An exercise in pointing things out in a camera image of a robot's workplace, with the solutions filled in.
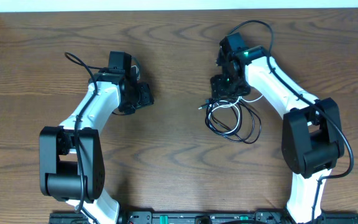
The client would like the white USB cable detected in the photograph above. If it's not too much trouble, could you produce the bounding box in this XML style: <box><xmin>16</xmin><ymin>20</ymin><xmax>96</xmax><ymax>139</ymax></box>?
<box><xmin>208</xmin><ymin>94</ymin><xmax>264</xmax><ymax>135</ymax></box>

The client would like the black USB cable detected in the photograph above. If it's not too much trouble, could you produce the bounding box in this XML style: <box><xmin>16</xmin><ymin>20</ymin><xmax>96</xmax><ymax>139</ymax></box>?
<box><xmin>198</xmin><ymin>96</ymin><xmax>263</xmax><ymax>144</ymax></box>

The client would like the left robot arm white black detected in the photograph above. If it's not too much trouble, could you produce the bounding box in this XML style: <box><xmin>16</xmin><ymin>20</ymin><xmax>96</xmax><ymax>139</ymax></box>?
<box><xmin>39</xmin><ymin>73</ymin><xmax>154</xmax><ymax>223</ymax></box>

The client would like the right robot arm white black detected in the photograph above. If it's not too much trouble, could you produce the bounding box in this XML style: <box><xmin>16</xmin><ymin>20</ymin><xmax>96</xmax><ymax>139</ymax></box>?
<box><xmin>206</xmin><ymin>54</ymin><xmax>355</xmax><ymax>223</ymax></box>

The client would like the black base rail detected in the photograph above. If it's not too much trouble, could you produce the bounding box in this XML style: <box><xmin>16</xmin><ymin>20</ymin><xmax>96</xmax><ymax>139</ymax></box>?
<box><xmin>48</xmin><ymin>211</ymin><xmax>358</xmax><ymax>224</ymax></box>

